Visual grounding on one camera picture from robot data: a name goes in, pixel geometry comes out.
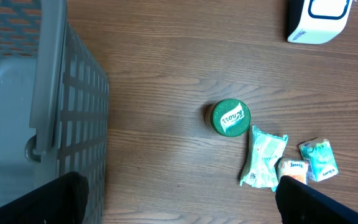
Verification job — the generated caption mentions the orange tissue pack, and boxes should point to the orange tissue pack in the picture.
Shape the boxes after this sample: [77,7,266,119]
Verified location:
[278,157,309,185]

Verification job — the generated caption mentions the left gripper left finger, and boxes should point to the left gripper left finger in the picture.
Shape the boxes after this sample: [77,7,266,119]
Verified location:
[0,171,90,224]

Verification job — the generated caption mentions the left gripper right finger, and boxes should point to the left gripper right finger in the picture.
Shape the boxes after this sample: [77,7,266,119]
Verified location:
[275,175,358,224]

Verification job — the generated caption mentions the white barcode scanner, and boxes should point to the white barcode scanner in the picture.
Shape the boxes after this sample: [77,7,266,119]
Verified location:
[287,0,352,45]

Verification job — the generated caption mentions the green capped plastic bottle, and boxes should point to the green capped plastic bottle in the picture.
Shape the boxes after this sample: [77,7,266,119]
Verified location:
[204,98,251,138]

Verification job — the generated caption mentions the grey plastic mesh basket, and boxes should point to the grey plastic mesh basket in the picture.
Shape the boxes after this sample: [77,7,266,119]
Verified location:
[0,0,109,223]

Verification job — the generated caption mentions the teal tissue pack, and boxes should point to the teal tissue pack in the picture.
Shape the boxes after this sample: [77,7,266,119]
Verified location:
[298,138,339,182]

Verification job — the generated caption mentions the long teal wipes pack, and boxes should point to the long teal wipes pack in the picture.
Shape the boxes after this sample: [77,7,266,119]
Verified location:
[239,125,288,192]

